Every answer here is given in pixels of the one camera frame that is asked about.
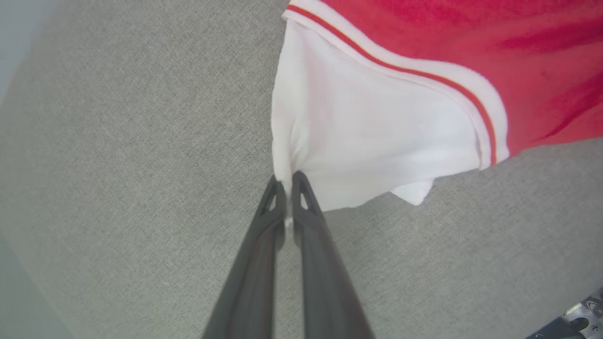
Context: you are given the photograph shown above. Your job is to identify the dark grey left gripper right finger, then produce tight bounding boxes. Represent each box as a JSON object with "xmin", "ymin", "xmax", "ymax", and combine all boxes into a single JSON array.
[{"xmin": 291, "ymin": 170, "xmax": 376, "ymax": 339}]

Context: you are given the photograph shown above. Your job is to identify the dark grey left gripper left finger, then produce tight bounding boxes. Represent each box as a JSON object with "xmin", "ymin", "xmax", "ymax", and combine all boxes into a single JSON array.
[{"xmin": 202, "ymin": 175, "xmax": 287, "ymax": 339}]

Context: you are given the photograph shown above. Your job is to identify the red and white garment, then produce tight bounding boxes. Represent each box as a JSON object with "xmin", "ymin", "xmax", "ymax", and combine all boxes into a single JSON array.
[{"xmin": 270, "ymin": 0, "xmax": 603, "ymax": 213}]

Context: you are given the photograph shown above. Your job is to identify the grey fabric sofa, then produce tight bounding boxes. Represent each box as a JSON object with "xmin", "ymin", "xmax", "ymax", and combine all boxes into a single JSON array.
[{"xmin": 0, "ymin": 0, "xmax": 603, "ymax": 339}]

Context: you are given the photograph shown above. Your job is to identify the silver black robot chassis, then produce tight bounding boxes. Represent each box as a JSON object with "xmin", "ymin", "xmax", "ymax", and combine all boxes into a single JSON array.
[{"xmin": 524, "ymin": 286, "xmax": 603, "ymax": 339}]

